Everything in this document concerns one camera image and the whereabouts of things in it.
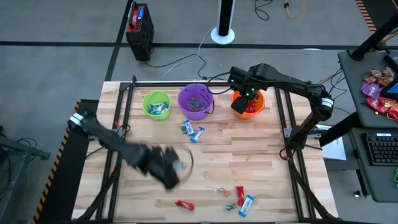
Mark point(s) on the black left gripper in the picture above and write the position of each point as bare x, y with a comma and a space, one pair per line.
163, 160

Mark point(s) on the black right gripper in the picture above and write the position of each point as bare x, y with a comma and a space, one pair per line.
253, 88

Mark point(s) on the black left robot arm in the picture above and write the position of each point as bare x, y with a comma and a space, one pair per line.
105, 137

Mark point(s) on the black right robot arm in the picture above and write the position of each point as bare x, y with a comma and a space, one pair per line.
289, 82

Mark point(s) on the purple candy bag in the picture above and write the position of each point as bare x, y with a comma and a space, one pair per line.
371, 89

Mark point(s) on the brown candy bags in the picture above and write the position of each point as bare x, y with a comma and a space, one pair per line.
381, 74

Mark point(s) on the red candy pile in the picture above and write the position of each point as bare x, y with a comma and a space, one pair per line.
384, 105

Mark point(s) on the orange plastic bucket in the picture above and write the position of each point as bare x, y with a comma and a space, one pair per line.
248, 116

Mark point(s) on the green plastic bucket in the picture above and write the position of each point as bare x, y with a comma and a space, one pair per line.
157, 117

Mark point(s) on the purple plastic bucket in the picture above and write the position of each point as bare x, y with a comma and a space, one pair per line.
196, 115

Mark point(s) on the white paper sheet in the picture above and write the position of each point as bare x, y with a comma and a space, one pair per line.
334, 148

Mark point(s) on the grey side desk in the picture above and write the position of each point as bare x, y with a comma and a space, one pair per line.
357, 93

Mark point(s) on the red black tool case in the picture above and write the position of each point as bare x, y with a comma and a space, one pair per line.
141, 40

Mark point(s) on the black monitor pole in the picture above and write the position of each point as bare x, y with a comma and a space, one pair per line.
373, 37

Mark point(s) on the orange black hazard tape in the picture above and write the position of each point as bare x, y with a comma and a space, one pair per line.
366, 17

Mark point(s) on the black laptop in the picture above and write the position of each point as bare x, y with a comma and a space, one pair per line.
392, 90

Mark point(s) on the black keyboard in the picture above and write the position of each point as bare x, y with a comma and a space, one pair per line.
382, 151

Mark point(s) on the black metal stand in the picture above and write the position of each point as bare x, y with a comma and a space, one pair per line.
18, 148

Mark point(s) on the small desk caster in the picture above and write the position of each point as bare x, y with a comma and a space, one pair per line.
357, 193

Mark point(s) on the green object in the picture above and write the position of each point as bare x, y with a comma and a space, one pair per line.
396, 177

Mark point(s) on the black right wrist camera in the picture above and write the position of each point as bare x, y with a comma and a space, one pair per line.
240, 105

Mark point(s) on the white black post stand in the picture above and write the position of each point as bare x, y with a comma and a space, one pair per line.
224, 15

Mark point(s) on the black hazard striped base plate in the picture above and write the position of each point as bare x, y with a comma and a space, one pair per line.
59, 186

